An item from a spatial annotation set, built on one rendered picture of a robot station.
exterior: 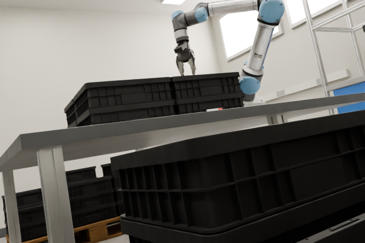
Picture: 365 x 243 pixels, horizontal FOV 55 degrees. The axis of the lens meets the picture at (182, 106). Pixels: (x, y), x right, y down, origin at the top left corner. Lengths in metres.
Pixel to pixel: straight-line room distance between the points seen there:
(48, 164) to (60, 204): 0.11
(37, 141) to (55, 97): 3.85
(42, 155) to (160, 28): 4.82
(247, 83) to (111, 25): 3.69
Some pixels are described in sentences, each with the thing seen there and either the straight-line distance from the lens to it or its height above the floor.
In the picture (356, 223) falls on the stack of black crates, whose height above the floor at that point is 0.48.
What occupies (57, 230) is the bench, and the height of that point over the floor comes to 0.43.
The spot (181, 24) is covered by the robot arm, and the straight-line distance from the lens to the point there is 1.92.
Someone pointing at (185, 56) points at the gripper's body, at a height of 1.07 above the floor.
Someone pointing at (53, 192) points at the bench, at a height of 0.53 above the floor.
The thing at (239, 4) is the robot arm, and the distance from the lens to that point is 1.98.
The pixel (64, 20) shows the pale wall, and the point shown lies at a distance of 5.22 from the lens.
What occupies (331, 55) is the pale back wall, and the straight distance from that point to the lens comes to 4.64.
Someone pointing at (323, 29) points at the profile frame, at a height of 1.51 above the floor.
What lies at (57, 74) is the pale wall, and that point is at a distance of 4.93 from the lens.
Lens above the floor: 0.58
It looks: 7 degrees up
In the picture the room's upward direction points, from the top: 10 degrees counter-clockwise
